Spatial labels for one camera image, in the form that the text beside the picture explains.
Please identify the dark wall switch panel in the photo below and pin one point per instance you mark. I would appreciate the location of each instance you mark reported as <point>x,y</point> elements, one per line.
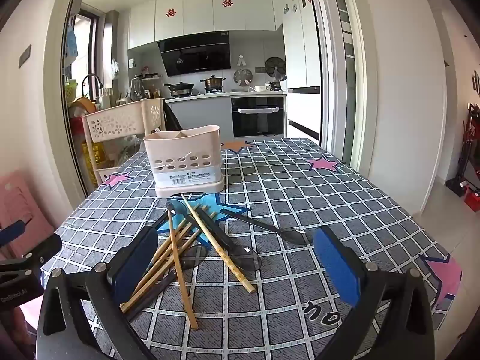
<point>25,56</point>

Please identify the white upper kitchen cabinets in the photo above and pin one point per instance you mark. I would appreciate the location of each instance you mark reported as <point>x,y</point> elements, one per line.
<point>195,15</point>

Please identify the black wok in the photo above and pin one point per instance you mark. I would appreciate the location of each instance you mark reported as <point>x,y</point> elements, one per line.
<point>180,88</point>

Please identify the grey checked star tablecloth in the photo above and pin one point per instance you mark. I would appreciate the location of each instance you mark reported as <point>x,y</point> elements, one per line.
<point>300,180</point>

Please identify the patterned bamboo chopstick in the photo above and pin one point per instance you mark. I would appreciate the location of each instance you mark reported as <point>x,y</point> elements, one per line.
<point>225,255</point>

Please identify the small pot with lid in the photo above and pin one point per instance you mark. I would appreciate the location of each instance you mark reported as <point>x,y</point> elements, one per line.
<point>276,85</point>

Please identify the beige plastic utensil holder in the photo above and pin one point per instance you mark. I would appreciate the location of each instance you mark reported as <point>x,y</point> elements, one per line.
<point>183,150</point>

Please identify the black round wall strainer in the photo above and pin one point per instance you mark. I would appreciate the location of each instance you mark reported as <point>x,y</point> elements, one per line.
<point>275,65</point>

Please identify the yellow oil bottle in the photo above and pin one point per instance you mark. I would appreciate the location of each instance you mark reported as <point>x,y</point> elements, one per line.
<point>93,157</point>

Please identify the black kitchen faucet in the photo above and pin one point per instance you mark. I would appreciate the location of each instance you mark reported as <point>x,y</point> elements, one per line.
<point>90,77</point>

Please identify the stainless steel pot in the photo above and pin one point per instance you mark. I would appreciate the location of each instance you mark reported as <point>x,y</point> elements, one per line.
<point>213,82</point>

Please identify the red box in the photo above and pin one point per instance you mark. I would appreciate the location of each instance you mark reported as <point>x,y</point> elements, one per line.
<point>473,198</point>

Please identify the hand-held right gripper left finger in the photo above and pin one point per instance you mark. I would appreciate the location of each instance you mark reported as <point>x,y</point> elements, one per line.
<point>135,266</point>

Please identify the white refrigerator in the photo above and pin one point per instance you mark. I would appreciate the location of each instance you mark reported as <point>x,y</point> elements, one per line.
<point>300,45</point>

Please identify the red paper cabinet sticker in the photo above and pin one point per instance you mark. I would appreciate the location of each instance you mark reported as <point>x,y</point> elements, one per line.
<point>227,3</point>
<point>171,12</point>

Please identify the black range hood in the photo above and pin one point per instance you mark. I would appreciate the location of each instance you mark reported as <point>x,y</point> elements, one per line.
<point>197,54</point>

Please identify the black floor stand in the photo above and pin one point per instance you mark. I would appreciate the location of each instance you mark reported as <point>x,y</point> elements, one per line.
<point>462,165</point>

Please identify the black bag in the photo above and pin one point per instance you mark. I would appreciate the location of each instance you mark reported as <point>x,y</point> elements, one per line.
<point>171,118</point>

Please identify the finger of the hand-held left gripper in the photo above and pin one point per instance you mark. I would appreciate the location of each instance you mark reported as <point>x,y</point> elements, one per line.
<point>41,249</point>
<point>11,231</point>

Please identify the dark translucent plastic spoon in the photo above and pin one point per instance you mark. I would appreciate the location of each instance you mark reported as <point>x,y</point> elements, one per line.
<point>247,260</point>
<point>193,258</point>
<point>296,237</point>
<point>159,222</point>

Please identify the blue hanging cloth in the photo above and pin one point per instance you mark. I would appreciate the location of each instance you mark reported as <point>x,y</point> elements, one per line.
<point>71,43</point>

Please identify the glass kettle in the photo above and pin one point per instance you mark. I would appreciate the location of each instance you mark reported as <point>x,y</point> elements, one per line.
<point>137,88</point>

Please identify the beige perforated storage cart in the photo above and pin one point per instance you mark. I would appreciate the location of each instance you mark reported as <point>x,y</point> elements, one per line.
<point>112,122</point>

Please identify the green plastic basket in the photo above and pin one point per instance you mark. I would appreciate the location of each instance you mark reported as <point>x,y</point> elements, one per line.
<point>71,89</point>

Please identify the grey lower kitchen cabinet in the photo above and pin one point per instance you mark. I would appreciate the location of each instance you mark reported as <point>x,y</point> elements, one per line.
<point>202,114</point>

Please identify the black built-in oven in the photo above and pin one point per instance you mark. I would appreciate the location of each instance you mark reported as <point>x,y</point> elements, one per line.
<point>258,120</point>

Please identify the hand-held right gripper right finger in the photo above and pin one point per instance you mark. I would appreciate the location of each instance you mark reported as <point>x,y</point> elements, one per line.
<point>335,266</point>

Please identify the pink plastic stool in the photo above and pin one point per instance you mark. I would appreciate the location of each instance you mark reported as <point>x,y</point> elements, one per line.
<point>22,202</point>

